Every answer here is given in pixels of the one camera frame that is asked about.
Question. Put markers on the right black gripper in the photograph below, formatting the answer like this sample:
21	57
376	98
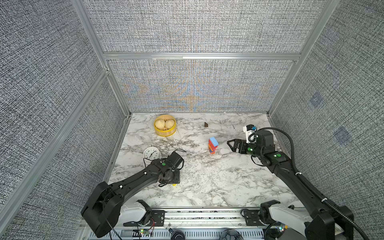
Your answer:
243	143

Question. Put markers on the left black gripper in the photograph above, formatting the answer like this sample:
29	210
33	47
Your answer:
177	178

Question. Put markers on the light blue rectangular block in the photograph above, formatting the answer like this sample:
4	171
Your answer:
213	142

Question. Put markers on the red rectangular block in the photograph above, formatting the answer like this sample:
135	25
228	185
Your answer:
212	147

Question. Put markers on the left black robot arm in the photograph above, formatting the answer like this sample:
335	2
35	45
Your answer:
103	208

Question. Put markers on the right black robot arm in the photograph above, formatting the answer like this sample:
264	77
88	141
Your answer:
325	220

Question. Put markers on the white alarm clock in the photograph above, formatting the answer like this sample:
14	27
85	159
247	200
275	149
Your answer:
152	153

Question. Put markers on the yellow bamboo steamer basket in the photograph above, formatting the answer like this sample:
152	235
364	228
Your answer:
165	132

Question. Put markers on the right cream bun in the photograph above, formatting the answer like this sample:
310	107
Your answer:
169	124

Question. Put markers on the cream bun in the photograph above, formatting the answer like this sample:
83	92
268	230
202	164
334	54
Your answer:
160	124
169	124

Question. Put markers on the left cream bun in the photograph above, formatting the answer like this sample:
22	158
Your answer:
160	124

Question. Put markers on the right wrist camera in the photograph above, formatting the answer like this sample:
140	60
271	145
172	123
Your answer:
250	131

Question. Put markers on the aluminium front rail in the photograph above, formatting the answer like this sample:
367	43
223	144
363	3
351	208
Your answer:
184	216

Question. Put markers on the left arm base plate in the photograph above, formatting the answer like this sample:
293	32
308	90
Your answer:
153	218

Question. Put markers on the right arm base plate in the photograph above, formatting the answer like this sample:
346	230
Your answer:
251	217

